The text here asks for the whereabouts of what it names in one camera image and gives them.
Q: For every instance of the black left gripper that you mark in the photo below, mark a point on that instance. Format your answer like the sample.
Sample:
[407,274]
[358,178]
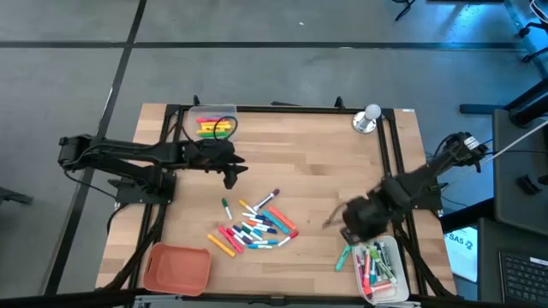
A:
[210,154]

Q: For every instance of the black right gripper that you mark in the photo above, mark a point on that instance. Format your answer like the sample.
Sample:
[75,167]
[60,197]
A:
[368,214]

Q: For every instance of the yellow cap mini marker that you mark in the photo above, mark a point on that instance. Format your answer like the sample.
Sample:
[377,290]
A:
[246,205]

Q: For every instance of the green cap mini marker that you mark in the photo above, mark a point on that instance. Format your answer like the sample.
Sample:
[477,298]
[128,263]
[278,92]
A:
[226,207]
[247,231]

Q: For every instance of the yellow highlighter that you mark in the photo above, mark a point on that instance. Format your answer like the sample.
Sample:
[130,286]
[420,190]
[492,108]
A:
[214,128]
[221,245]

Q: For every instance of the green Expo dry-erase marker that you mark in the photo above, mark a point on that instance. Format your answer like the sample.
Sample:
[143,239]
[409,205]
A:
[376,256]
[384,269]

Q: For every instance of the orange Expo dry-erase marker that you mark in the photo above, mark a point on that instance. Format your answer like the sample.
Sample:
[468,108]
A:
[367,267]

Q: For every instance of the blue Expo dry-erase marker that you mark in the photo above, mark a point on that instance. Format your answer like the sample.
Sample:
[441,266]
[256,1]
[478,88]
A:
[373,274]

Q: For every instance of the orange highlighter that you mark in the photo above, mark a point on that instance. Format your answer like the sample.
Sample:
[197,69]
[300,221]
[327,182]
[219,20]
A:
[282,218]
[214,125]

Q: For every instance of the red cap mini marker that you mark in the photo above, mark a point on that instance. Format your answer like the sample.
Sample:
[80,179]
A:
[287,238]
[233,234]

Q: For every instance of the red Expo dry-erase marker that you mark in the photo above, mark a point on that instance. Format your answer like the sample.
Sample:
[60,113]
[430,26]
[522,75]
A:
[379,287]

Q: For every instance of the purple cap mini marker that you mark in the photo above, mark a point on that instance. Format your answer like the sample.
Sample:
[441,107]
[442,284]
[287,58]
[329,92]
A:
[245,238]
[264,222]

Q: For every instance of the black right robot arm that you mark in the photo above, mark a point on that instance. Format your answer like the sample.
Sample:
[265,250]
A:
[428,175]

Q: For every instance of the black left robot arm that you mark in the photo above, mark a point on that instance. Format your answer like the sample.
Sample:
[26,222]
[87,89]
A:
[128,149]

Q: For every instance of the mint green highlighter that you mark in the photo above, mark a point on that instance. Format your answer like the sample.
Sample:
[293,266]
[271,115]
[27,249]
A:
[343,258]

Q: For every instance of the orange cap mini marker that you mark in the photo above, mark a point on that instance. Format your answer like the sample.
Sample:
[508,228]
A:
[251,223]

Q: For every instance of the light-blue cap mini marker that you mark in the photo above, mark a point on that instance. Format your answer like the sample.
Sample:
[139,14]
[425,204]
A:
[260,246]
[256,234]
[265,242]

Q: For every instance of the clear plastic bin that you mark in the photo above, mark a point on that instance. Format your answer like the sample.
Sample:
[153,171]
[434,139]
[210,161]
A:
[192,110]

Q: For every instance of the white plastic bin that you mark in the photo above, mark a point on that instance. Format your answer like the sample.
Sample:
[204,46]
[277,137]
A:
[402,274]

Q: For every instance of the terracotta orange plastic tray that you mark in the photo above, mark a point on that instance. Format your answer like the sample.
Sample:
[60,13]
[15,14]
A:
[177,269]

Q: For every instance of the white bulb chrome lamp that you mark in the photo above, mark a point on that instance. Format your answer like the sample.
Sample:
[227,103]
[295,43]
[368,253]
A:
[371,112]

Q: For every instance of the white printed paper sign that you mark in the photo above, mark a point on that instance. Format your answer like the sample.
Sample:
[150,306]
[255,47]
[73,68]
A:
[460,256]

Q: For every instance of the grey desk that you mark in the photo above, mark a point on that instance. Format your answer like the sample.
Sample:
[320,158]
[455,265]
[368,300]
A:
[514,192]

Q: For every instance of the black laptop keyboard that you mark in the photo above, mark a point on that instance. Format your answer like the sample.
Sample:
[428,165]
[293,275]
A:
[524,278]

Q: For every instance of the small black desk device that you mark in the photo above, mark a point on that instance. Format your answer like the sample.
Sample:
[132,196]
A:
[528,184]

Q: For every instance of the black floor object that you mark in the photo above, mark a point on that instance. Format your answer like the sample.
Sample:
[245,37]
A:
[13,197]

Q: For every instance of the black floor stand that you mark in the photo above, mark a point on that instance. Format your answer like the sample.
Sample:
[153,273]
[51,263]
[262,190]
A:
[531,104]

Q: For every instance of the black chair base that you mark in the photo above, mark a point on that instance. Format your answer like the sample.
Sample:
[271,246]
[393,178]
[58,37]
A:
[404,9]
[533,30]

